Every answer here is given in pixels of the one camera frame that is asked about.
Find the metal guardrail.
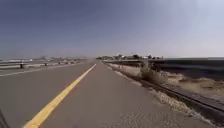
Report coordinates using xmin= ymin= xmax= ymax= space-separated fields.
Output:
xmin=0 ymin=58 xmax=83 ymax=70
xmin=102 ymin=59 xmax=224 ymax=116

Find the dark water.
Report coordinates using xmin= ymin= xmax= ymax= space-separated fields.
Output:
xmin=156 ymin=59 xmax=224 ymax=80

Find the white painted line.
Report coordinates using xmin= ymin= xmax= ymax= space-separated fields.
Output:
xmin=0 ymin=62 xmax=84 ymax=78

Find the yellow painted line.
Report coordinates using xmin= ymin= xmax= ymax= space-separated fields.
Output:
xmin=22 ymin=63 xmax=98 ymax=128

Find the distant row of trees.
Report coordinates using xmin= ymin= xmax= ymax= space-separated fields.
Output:
xmin=95 ymin=53 xmax=164 ymax=61

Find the grey asphalt road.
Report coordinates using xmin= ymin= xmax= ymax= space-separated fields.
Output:
xmin=0 ymin=60 xmax=219 ymax=128

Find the dry bush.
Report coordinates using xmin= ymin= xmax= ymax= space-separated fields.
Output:
xmin=139 ymin=61 xmax=169 ymax=84

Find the dry sandy verge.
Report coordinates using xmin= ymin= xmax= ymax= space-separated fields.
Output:
xmin=105 ymin=62 xmax=224 ymax=128

